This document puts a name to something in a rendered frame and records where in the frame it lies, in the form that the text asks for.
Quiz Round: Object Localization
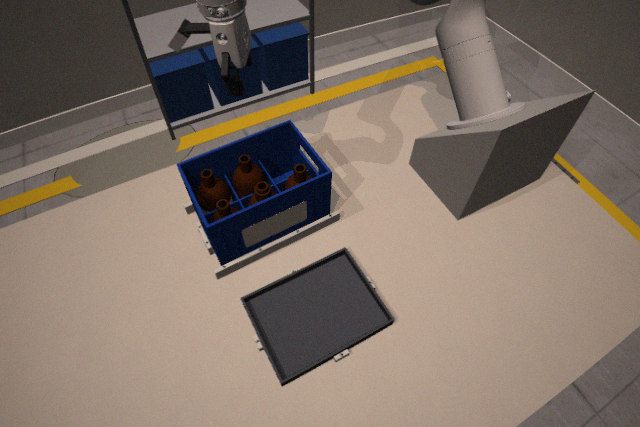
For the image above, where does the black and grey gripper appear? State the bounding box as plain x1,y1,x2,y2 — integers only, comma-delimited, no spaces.
204,8,252,96

